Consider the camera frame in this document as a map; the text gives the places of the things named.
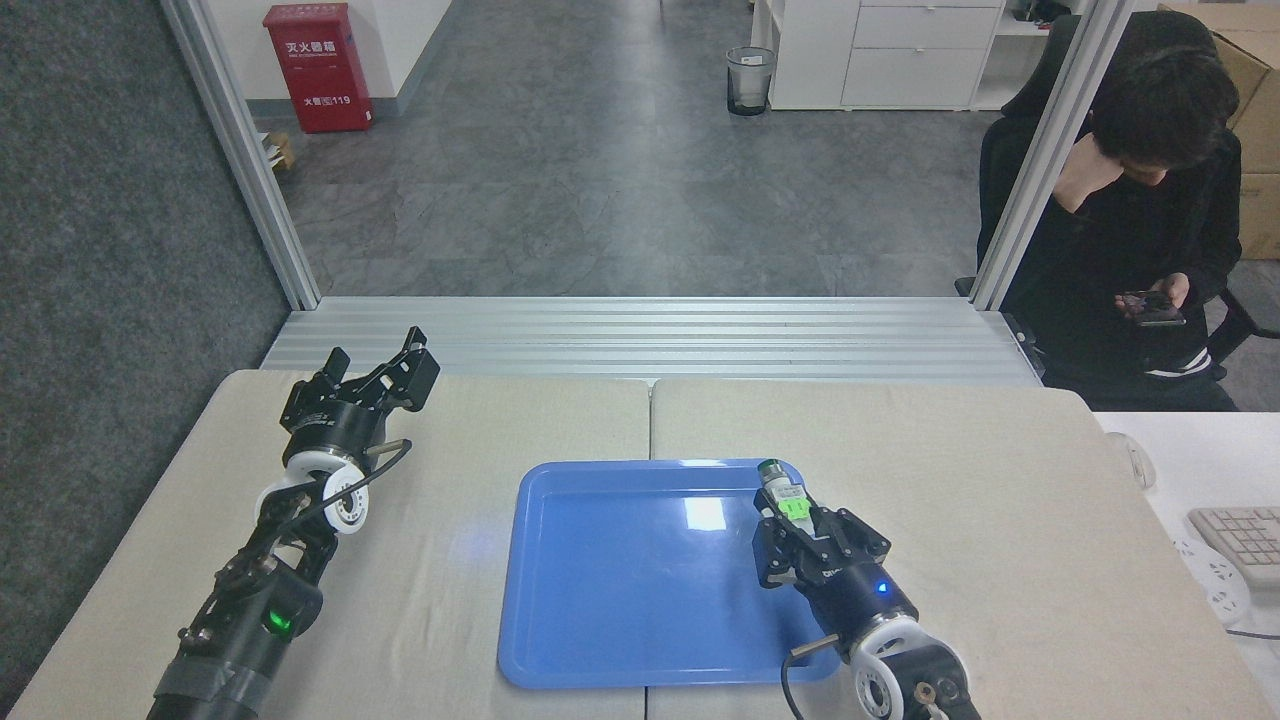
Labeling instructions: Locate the person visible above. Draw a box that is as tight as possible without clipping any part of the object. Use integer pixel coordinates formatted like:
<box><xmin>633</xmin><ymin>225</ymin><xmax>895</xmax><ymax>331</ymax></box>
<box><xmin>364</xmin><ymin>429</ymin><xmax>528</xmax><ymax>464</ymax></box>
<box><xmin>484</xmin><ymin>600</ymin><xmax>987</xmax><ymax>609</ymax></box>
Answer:
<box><xmin>975</xmin><ymin>10</ymin><xmax>1246</xmax><ymax>411</ymax></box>

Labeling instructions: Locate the black smartphone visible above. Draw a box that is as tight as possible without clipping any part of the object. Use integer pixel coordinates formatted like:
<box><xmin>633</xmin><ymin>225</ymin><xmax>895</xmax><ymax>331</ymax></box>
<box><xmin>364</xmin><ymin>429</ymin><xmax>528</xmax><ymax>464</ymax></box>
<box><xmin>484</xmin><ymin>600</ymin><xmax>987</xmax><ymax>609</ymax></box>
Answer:
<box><xmin>1114</xmin><ymin>290</ymin><xmax>1187</xmax><ymax>329</ymax></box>

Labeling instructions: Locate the small brown cardboard box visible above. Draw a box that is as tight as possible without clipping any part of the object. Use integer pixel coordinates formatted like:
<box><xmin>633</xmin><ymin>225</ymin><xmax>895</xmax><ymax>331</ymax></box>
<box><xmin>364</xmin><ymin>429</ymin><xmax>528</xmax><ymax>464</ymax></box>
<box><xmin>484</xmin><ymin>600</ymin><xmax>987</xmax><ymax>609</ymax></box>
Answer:
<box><xmin>257</xmin><ymin>130</ymin><xmax>297</xmax><ymax>177</ymax></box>

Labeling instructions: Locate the person's right hand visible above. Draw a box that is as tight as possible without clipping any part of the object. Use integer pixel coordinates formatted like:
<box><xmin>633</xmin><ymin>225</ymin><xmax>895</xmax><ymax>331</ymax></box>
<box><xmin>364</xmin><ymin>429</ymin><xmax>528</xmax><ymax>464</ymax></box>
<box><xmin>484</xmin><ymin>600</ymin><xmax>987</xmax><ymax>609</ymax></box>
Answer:
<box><xmin>1054</xmin><ymin>135</ymin><xmax>1127</xmax><ymax>213</ymax></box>

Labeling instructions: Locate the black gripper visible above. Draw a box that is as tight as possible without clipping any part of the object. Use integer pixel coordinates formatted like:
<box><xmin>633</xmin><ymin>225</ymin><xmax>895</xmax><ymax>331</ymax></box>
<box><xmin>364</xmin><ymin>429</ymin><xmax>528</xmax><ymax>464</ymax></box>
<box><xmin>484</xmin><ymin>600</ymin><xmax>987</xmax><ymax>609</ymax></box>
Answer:
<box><xmin>752</xmin><ymin>507</ymin><xmax>921</xmax><ymax>657</ymax></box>
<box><xmin>280</xmin><ymin>327</ymin><xmax>442</xmax><ymax>466</ymax></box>

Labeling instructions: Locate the white desk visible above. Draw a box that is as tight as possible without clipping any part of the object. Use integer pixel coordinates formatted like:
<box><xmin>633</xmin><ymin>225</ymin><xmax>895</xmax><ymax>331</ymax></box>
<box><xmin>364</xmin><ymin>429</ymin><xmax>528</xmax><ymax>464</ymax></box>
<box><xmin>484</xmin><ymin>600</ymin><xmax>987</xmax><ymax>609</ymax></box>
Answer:
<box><xmin>1092</xmin><ymin>410</ymin><xmax>1280</xmax><ymax>706</ymax></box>

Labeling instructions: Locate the silver aluminium post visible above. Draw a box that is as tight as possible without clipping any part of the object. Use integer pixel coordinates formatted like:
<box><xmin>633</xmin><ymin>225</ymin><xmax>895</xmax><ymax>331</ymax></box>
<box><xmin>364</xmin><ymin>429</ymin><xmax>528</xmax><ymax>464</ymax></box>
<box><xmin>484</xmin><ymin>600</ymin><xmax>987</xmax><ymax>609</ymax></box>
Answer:
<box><xmin>160</xmin><ymin>0</ymin><xmax>322</xmax><ymax>311</ymax></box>
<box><xmin>968</xmin><ymin>0</ymin><xmax>1137</xmax><ymax>311</ymax></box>

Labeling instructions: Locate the white drawer cabinet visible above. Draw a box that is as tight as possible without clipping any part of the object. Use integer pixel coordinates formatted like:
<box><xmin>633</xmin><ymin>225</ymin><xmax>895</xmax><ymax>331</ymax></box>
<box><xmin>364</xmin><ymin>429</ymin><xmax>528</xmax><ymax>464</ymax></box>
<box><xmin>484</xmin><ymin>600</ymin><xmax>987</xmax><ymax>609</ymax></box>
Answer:
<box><xmin>750</xmin><ymin>0</ymin><xmax>1013</xmax><ymax>112</ymax></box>

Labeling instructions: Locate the white computer keyboard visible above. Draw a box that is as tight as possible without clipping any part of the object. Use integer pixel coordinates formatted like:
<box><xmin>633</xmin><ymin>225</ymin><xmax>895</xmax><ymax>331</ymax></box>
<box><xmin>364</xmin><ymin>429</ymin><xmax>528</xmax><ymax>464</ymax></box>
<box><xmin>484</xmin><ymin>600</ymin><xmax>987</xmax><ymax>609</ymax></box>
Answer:
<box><xmin>1186</xmin><ymin>505</ymin><xmax>1280</xmax><ymax>590</ymax></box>

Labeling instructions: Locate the white power strip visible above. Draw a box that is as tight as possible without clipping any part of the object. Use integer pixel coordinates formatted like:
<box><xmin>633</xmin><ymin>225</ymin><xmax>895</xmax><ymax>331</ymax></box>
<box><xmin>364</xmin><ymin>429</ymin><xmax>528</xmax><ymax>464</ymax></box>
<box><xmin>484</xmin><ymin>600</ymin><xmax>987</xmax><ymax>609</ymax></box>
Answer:
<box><xmin>1171</xmin><ymin>537</ymin><xmax>1254</xmax><ymax>628</ymax></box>

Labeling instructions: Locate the red fire extinguisher box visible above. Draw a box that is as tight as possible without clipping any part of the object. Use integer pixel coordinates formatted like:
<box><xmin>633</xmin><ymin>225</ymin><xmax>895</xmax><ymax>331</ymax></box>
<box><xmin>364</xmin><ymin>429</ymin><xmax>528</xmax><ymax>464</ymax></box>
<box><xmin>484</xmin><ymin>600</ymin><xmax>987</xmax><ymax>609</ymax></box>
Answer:
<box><xmin>262</xmin><ymin>2</ymin><xmax>375</xmax><ymax>135</ymax></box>

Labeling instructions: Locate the grey mesh trash bin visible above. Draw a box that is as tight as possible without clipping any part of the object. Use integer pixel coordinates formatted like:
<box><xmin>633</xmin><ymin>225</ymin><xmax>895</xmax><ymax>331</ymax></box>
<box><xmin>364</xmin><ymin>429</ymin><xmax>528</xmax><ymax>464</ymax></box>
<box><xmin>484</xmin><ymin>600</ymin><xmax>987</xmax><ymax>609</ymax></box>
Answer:
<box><xmin>725</xmin><ymin>45</ymin><xmax>778</xmax><ymax>117</ymax></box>

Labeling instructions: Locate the switch part with green clip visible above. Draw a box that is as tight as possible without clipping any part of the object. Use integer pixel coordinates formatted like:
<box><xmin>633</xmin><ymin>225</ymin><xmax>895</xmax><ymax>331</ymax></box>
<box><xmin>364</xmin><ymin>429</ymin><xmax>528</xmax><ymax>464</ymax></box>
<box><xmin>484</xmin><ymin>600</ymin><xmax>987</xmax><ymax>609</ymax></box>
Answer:
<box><xmin>756</xmin><ymin>458</ymin><xmax>814</xmax><ymax>527</ymax></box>

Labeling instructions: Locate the blue plastic tray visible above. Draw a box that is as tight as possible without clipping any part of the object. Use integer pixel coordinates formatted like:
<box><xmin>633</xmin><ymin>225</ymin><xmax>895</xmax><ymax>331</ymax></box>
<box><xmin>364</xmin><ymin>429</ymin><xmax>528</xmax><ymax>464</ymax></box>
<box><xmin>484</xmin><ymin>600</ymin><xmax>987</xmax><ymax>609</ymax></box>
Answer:
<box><xmin>497</xmin><ymin>459</ymin><xmax>844</xmax><ymax>691</ymax></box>

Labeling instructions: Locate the large brown cardboard box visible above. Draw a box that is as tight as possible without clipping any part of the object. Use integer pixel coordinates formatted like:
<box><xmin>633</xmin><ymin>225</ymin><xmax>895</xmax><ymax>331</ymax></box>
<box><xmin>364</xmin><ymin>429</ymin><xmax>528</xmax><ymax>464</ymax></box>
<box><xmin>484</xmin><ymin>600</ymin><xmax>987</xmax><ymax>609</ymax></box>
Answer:
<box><xmin>1158</xmin><ymin>2</ymin><xmax>1280</xmax><ymax>261</ymax></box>

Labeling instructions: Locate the person's left hand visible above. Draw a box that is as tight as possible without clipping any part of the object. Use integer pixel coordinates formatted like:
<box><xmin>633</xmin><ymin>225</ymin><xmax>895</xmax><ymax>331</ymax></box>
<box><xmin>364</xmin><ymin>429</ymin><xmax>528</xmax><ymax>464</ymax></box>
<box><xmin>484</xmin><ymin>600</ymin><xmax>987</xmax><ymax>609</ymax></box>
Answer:
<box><xmin>1135</xmin><ymin>271</ymin><xmax>1193</xmax><ymax>323</ymax></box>

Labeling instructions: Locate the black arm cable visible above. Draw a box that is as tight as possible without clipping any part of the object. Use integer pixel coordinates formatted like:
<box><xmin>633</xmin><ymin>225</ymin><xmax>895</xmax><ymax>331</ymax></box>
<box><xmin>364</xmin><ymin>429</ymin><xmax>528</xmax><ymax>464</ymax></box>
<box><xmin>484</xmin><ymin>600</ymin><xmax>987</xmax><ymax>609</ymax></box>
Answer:
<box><xmin>300</xmin><ymin>438</ymin><xmax>413</xmax><ymax>513</ymax></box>
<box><xmin>779</xmin><ymin>634</ymin><xmax>843</xmax><ymax>720</ymax></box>

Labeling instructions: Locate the white computer mouse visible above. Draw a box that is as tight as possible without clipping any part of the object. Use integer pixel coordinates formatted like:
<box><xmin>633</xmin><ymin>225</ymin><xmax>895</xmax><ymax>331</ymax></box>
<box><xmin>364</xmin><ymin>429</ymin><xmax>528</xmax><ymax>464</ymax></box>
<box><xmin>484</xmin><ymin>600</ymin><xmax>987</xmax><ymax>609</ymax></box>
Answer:
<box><xmin>1104</xmin><ymin>431</ymin><xmax>1158</xmax><ymax>491</ymax></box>

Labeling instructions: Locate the silver aluminium rail platform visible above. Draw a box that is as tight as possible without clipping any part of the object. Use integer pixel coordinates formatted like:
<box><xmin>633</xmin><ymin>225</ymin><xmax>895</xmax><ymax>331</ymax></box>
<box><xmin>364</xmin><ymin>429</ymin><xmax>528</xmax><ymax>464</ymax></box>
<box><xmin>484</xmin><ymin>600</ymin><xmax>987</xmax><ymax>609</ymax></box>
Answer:
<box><xmin>260</xmin><ymin>295</ymin><xmax>1047</xmax><ymax>389</ymax></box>

